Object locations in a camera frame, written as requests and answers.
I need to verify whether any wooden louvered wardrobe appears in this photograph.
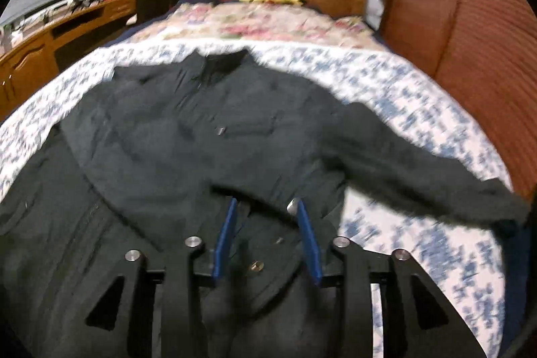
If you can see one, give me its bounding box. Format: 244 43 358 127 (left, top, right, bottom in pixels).
380 0 537 201

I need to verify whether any wooden desk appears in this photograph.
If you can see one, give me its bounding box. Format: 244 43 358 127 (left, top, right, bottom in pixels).
0 0 139 124

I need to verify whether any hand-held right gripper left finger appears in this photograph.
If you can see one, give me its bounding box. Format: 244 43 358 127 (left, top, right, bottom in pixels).
67 196 241 358

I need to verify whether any beige floral blanket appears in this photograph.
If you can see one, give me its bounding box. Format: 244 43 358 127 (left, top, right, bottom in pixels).
161 1 380 49

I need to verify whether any blue floral white bedsheet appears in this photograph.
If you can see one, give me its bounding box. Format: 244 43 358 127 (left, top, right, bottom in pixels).
0 37 529 358

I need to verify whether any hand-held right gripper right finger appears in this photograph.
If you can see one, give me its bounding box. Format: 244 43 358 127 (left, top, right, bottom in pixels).
287 196 489 358

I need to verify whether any dark green jacket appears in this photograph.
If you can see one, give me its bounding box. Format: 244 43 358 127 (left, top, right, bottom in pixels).
0 48 530 358

